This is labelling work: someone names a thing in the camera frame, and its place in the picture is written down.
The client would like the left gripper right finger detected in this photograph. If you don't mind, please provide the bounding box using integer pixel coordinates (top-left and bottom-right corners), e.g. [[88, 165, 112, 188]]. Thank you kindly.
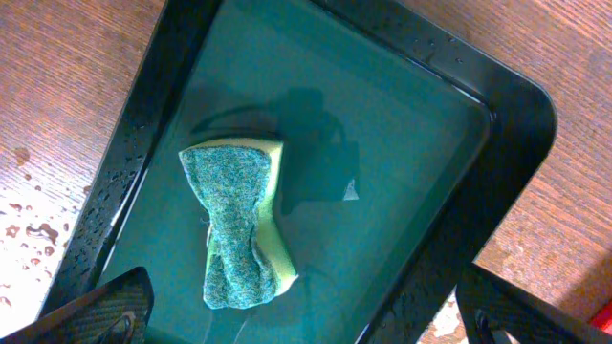
[[455, 264, 611, 344]]

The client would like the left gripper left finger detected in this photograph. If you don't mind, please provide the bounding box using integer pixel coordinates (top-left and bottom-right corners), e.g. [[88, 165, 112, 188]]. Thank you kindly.
[[1, 267, 154, 344]]

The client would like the red plastic tray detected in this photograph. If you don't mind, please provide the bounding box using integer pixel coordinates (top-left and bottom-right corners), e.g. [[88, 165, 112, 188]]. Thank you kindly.
[[589, 301, 612, 335]]

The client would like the green dish sponge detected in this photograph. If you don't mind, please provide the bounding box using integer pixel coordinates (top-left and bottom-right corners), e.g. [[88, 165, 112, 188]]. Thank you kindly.
[[179, 138, 298, 310]]

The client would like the black rectangular tray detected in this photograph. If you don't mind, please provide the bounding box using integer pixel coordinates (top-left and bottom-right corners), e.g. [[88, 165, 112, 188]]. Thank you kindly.
[[42, 1, 556, 343]]

